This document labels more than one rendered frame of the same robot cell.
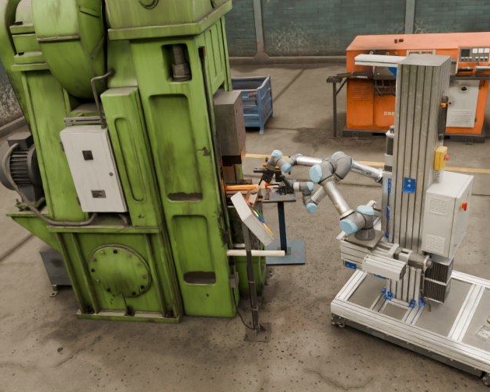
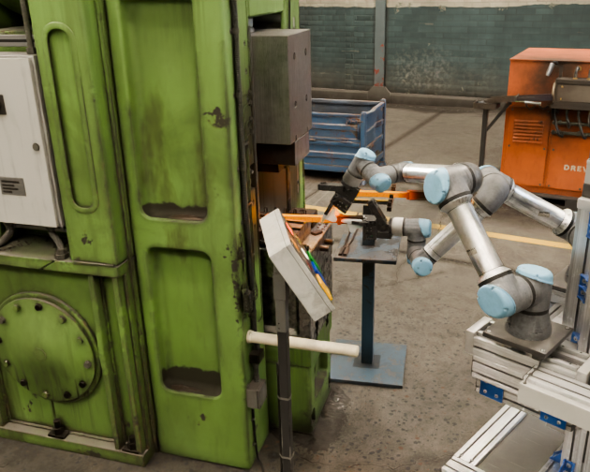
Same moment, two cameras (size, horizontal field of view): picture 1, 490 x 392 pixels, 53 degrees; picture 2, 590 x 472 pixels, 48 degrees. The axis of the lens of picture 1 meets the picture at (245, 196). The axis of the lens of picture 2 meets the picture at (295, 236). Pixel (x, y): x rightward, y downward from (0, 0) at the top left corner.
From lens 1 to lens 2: 1.25 m
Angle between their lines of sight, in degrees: 8
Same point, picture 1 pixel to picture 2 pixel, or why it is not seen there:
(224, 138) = (264, 107)
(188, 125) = (192, 64)
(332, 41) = (486, 76)
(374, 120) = (546, 178)
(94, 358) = not seen: outside the picture
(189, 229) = (180, 281)
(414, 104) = not seen: outside the picture
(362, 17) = (535, 43)
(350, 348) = not seen: outside the picture
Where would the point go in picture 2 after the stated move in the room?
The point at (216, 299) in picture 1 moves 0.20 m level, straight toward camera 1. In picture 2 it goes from (219, 427) to (215, 460)
